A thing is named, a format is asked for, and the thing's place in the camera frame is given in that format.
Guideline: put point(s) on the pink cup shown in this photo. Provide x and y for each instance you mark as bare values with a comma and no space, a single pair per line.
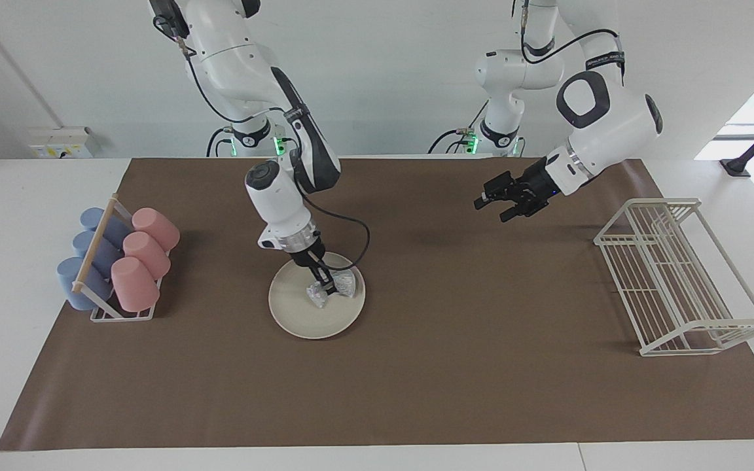
148,254
135,284
158,227

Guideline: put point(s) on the white wall socket box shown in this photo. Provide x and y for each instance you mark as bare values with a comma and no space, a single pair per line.
63,142

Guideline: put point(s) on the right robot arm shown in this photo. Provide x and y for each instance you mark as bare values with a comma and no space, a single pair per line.
272,196

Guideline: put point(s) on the cup holder rack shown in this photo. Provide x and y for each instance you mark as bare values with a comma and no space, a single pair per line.
95,242

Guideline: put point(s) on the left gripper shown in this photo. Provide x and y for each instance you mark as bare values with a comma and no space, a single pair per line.
534,184

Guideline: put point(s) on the silver mesh sponge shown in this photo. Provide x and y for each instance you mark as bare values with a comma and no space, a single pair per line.
346,285

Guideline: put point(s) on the blue cup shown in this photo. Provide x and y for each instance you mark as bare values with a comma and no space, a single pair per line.
84,243
92,217
69,278

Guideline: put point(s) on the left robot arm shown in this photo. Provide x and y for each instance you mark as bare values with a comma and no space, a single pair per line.
612,124

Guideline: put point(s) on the beige round plate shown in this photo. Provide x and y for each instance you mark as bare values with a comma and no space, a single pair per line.
298,315

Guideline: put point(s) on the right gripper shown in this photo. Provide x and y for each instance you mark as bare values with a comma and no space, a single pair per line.
309,256

